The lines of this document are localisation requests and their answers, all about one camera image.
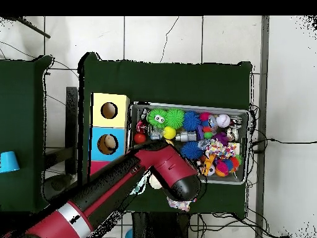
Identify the cream yellow muslin cloth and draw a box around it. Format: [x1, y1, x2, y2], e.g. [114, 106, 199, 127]
[148, 173, 164, 191]

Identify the mint green muslin cloth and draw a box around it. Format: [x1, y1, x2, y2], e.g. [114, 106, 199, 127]
[132, 170, 149, 195]

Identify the wooden box with three holes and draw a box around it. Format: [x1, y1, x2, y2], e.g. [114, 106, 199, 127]
[88, 92, 131, 196]

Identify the shallow clear mesh bin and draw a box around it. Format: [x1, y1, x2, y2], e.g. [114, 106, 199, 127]
[126, 101, 250, 185]

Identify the small yellow ball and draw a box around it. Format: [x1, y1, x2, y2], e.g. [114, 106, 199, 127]
[163, 126, 177, 140]

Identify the green furry googly-eyed toy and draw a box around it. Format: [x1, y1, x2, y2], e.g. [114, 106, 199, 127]
[148, 108, 168, 128]

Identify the small red ball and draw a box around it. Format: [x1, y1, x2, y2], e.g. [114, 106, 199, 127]
[134, 132, 147, 145]

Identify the green spiky ball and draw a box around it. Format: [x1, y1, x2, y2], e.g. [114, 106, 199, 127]
[165, 108, 186, 130]

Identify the blue spiky ball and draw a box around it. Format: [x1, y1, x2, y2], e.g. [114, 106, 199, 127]
[181, 141, 204, 161]
[182, 110, 202, 132]

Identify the dark green table cloth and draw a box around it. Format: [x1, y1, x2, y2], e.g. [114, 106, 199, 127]
[77, 51, 253, 216]

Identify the white baseball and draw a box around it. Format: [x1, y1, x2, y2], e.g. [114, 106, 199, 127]
[215, 113, 231, 129]

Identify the black upright panel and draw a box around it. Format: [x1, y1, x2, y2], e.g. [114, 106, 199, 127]
[64, 86, 79, 175]

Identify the grey stand base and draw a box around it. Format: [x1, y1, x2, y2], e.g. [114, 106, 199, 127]
[43, 148, 75, 200]

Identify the green covered side table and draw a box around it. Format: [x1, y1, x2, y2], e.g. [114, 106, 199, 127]
[0, 55, 54, 215]

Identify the light blue cup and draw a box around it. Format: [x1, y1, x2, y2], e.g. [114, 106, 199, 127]
[0, 151, 21, 174]

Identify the black rod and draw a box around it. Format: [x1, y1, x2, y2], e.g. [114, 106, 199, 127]
[0, 16, 51, 39]

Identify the black cable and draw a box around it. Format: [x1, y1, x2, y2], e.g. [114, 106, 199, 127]
[250, 138, 317, 151]

